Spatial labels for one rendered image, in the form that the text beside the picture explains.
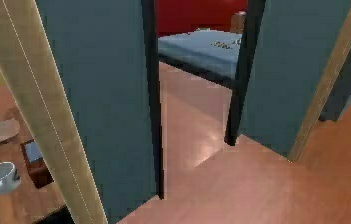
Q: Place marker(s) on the blue bed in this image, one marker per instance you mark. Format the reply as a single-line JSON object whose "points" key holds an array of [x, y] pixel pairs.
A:
{"points": [[199, 50]]}

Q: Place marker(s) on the grey cup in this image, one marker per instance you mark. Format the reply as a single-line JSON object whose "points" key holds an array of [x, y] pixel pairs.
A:
{"points": [[0, 178]]}

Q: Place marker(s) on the dark brown box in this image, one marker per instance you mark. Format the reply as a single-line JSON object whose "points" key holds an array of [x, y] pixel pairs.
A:
{"points": [[36, 163]]}

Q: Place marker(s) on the brown wooden table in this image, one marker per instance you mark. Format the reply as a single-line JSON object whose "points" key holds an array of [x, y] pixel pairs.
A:
{"points": [[13, 196]]}

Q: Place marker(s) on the brown wooden nightstand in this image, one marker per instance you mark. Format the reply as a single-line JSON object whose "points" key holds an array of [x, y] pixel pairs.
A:
{"points": [[237, 22]]}

